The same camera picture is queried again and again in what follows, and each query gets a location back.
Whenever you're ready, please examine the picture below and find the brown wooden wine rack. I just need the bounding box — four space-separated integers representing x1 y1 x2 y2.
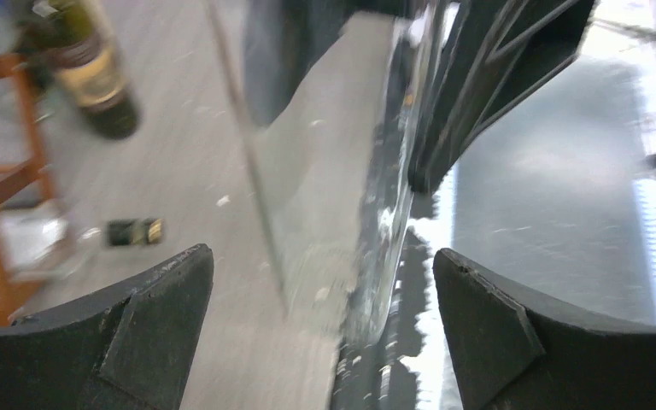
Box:
0 53 63 326

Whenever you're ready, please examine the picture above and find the small clear glass bottle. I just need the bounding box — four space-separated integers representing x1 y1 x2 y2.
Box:
205 1 452 346

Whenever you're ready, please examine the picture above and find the dark wine bottle silver cap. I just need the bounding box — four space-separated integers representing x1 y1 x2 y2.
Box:
9 0 139 140

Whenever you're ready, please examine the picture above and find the clear bottle gold black cap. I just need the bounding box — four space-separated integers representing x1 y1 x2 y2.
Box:
0 214 163 281

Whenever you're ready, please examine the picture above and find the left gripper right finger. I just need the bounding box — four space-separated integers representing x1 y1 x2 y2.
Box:
432 249 656 409

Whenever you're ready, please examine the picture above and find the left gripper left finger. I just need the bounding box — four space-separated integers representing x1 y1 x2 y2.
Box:
0 244 214 409

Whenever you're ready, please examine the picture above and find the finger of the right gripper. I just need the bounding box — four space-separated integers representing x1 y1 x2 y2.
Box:
407 0 596 194

